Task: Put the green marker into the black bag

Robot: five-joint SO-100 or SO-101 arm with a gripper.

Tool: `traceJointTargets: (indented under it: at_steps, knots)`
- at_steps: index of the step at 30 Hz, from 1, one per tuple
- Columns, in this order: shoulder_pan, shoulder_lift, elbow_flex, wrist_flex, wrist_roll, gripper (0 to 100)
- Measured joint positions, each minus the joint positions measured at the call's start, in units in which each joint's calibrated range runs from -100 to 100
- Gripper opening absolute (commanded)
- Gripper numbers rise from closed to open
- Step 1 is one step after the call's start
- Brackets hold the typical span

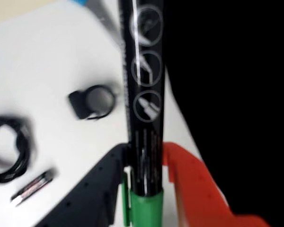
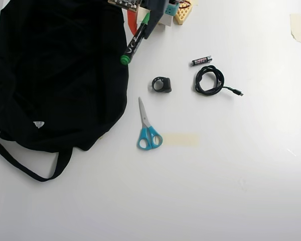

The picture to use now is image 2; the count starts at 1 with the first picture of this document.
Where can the black aaa battery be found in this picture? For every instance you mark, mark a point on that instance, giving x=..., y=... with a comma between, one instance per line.
x=202, y=61

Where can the torn beige masking tape piece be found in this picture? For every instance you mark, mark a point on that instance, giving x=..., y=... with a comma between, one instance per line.
x=298, y=27

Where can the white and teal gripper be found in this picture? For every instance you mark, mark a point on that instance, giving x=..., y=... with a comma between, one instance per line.
x=152, y=25

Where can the wide beige masking tape strip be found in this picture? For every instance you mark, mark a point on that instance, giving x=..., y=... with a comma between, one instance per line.
x=180, y=139

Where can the yellow and white robot arm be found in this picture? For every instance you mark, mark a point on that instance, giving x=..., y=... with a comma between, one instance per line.
x=183, y=15

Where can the green and black marker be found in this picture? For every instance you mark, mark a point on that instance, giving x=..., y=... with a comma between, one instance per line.
x=134, y=42

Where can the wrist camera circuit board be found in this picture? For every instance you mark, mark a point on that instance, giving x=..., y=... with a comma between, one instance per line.
x=125, y=3

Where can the black fabric bag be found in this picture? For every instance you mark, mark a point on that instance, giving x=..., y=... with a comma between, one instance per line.
x=52, y=75

